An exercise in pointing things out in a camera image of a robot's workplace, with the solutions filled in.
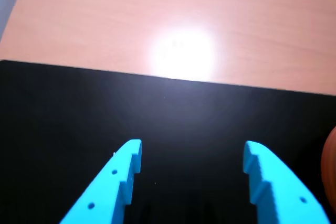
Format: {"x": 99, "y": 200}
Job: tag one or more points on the turquoise gripper finger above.
{"x": 102, "y": 187}
{"x": 286, "y": 197}

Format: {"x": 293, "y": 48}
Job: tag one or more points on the black table mat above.
{"x": 78, "y": 108}

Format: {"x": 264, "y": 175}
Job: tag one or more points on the orange ribbed bowl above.
{"x": 330, "y": 163}

